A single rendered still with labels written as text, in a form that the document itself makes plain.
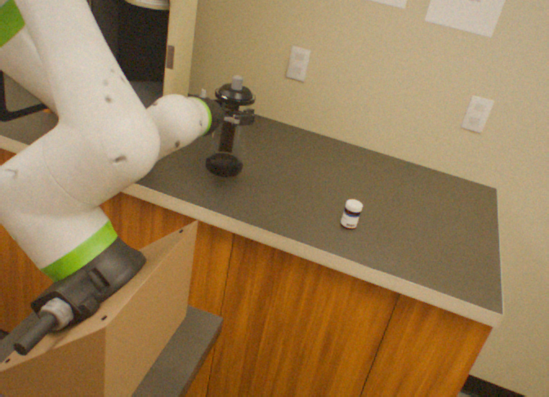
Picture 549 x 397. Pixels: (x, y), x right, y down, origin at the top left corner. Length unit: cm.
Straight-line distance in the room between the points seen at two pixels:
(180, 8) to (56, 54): 80
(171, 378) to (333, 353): 67
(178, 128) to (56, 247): 35
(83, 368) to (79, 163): 28
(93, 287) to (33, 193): 16
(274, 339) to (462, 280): 55
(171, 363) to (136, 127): 44
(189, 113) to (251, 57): 95
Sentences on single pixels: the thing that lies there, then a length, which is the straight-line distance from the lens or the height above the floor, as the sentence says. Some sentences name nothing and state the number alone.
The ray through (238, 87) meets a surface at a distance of 140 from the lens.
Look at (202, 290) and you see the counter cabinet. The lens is 158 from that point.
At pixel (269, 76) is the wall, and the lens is 199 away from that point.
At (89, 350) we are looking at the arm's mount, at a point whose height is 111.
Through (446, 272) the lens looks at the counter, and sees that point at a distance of 140.
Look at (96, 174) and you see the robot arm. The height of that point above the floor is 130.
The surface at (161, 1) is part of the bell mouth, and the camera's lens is 167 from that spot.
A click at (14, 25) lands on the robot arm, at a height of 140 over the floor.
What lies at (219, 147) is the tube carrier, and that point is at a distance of 144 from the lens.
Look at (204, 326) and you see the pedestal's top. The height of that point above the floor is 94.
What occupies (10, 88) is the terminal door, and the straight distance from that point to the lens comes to 164.
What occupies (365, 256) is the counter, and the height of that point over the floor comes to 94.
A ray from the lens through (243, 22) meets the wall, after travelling 198.
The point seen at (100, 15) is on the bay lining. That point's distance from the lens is 179.
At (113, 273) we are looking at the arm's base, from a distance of 86.
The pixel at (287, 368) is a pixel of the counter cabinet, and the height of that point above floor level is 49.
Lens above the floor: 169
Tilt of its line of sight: 30 degrees down
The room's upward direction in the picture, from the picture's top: 12 degrees clockwise
